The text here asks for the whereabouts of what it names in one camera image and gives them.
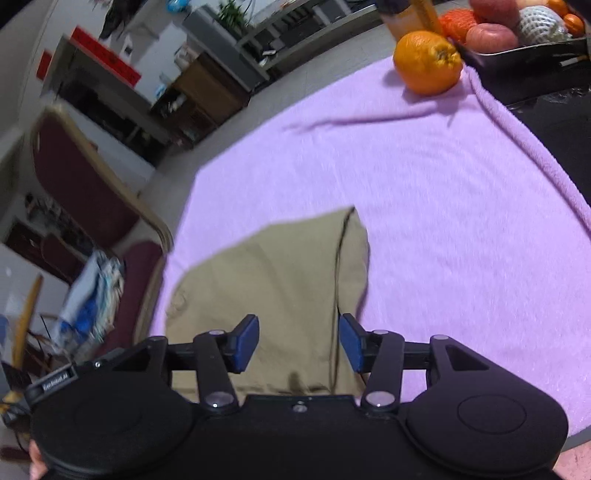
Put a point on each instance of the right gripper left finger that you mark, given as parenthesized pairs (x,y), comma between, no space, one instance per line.
(240,344)

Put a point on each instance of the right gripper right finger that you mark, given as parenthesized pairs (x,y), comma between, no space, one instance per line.
(360,345)

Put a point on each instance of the khaki shorts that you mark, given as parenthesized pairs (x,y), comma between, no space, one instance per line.
(297,278)

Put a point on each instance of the blue white plastic bag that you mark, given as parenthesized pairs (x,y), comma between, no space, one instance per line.
(88,313)

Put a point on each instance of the pink towel mat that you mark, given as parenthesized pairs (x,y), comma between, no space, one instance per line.
(475,230)

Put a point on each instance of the maroon wooden chair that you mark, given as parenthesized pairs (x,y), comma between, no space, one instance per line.
(74,175)

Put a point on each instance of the brown wooden cabinet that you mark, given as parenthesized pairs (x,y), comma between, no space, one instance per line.
(201,99)

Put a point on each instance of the large orange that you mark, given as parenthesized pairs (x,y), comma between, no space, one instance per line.
(428,63)

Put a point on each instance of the green potted plant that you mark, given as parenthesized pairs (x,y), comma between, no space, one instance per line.
(234,15)

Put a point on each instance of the orange juice bottle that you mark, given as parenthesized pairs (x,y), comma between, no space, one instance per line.
(404,16)

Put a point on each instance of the red apple front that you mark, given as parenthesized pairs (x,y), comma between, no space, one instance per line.
(490,38)

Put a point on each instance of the red apple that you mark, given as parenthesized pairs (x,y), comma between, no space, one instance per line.
(490,38)
(504,12)

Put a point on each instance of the orange netted fruit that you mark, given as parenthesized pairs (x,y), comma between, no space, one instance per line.
(457,22)

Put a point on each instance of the black fruit tray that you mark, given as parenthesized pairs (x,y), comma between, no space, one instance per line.
(533,58)

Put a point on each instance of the red apple back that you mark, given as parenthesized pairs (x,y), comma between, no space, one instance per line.
(504,12)

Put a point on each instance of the white netted fruit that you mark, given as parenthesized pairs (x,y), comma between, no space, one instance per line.
(540,25)

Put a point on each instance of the small tangerine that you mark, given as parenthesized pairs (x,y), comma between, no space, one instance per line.
(574,25)

